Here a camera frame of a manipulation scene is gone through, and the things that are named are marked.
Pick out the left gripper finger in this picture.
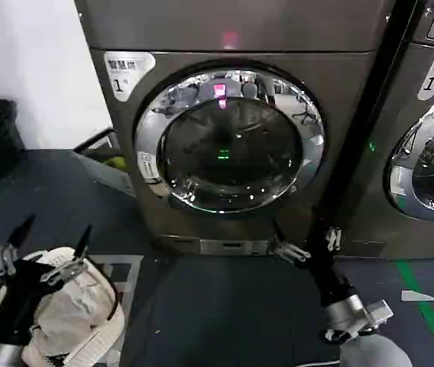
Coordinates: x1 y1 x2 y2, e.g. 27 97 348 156
0 213 37 277
40 224 94 288

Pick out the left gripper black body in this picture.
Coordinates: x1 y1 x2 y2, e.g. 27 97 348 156
0 258 63 347

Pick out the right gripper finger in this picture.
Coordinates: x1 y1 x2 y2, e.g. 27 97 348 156
270 219 313 265
324 226 344 252

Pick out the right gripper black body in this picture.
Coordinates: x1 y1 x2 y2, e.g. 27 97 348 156
303 243 356 307

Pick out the white cloth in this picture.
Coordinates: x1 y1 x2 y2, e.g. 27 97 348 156
33 281 108 347

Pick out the dryer kick panel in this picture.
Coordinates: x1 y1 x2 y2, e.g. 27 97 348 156
199 238 270 256

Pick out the grey dryer with partial door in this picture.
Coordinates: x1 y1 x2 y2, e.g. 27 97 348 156
334 0 434 261

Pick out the dark open box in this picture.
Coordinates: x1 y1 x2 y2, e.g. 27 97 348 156
73 127 137 198

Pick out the white fabric laundry basket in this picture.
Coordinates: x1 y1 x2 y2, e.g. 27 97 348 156
0 245 127 367

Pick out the green item in box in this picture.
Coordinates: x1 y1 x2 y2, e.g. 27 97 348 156
103 151 127 172

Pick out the white paper scrap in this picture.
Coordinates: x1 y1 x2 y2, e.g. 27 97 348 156
400 289 434 304

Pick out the small white door sticker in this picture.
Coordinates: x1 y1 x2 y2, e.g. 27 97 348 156
136 150 161 181

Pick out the round glass dryer door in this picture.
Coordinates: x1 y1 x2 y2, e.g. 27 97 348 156
382 90 434 223
131 60 326 223

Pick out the grey dryer numbered one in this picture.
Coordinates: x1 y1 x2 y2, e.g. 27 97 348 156
73 0 419 265

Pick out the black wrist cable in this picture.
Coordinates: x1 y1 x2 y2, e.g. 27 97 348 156
81 261 121 324

